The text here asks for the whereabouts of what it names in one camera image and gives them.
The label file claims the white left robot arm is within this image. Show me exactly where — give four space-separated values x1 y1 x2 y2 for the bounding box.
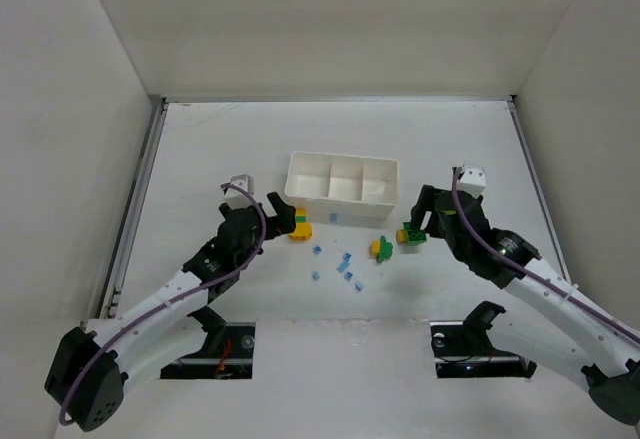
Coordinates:
44 192 296 432

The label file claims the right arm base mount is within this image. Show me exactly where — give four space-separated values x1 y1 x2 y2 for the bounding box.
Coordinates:
430 301 537 379

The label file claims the green lego brick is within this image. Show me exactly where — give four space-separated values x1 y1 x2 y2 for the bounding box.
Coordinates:
396 223 427 247

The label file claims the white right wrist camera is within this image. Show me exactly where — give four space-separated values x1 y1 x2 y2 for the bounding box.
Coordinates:
456 164 486 199

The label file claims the yellow green lego cluster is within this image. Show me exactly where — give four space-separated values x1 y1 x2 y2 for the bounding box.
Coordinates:
370 235 393 263

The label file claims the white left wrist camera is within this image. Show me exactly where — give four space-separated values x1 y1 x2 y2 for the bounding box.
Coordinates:
222 174 254 209

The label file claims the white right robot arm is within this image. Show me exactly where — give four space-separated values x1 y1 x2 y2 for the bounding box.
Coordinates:
409 185 639 426

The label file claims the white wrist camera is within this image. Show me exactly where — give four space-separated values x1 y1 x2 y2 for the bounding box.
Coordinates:
222 174 254 209
456 164 486 199

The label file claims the small blue lego pair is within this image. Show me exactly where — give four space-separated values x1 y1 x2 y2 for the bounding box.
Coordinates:
337 253 351 273

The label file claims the yellow rounded lego brick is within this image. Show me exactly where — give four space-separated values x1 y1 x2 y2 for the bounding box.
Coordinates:
289 222 313 242

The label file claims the white three-compartment container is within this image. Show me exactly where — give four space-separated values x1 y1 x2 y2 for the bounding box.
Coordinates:
284 151 399 220

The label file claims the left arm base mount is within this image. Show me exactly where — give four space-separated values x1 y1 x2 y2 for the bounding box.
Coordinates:
160 307 256 380

